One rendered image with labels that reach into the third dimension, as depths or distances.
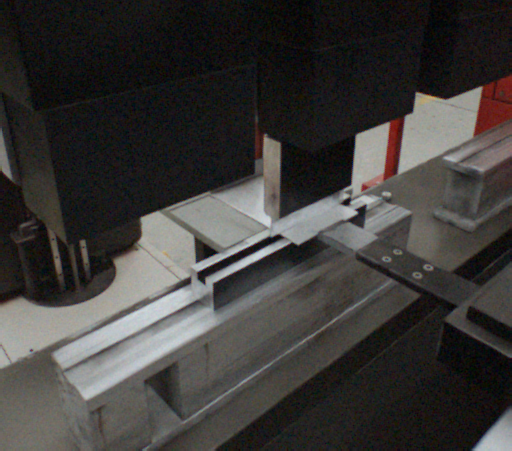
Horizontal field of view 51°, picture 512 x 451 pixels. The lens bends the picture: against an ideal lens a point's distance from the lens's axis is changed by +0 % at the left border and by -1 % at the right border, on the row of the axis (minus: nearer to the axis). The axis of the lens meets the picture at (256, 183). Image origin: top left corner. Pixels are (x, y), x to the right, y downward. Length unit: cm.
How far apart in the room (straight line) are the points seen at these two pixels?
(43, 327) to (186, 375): 115
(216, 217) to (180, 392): 17
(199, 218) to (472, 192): 41
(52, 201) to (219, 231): 22
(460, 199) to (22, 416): 59
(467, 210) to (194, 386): 48
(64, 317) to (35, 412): 106
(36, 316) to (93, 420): 122
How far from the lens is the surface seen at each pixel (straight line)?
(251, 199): 55
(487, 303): 40
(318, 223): 52
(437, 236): 77
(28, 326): 161
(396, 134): 249
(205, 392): 49
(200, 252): 67
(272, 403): 52
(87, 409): 42
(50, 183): 31
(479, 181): 78
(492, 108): 135
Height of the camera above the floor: 127
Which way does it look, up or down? 27 degrees down
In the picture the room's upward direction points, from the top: straight up
